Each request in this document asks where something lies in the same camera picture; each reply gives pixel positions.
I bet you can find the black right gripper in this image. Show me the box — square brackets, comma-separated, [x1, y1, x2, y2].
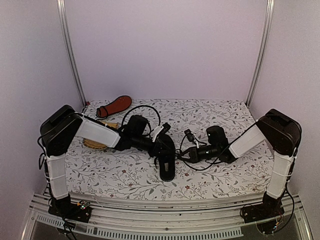
[178, 144, 220, 164]

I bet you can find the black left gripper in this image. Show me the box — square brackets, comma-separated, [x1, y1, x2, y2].
[132, 134, 172, 158]

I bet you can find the black shoe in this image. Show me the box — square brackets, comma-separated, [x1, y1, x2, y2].
[156, 134, 176, 182]

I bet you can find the black shoelace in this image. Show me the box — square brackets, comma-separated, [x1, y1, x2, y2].
[154, 149, 179, 174]

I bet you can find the red-soled shoe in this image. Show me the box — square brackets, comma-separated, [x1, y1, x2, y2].
[96, 95, 132, 119]

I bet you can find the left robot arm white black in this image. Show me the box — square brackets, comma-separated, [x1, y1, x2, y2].
[37, 105, 170, 217]

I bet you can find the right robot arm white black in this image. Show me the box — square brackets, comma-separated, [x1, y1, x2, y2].
[177, 109, 303, 218]

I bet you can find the floral tablecloth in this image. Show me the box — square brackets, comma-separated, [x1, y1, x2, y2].
[65, 99, 274, 201]

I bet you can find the woven bamboo tray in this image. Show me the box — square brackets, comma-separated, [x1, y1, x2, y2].
[82, 120, 119, 150]

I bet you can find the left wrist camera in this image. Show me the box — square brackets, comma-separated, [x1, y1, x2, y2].
[150, 122, 171, 142]

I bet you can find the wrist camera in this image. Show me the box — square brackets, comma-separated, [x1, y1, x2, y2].
[150, 122, 171, 142]
[184, 129, 200, 148]

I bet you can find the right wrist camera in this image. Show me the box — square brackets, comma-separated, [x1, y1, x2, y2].
[184, 129, 200, 148]

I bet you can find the front aluminium rail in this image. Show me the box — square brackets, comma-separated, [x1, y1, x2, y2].
[21, 194, 313, 240]

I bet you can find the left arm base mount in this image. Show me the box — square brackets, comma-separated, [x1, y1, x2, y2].
[48, 199, 93, 223]

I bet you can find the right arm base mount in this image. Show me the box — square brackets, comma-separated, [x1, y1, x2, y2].
[239, 200, 285, 223]

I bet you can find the right aluminium frame post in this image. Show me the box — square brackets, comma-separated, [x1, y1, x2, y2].
[245, 0, 275, 109]

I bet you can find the aluminium frame post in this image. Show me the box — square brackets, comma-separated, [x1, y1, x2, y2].
[56, 0, 87, 107]
[245, 0, 275, 109]

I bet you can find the left aluminium frame post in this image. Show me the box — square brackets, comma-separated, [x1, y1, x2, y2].
[56, 0, 87, 107]

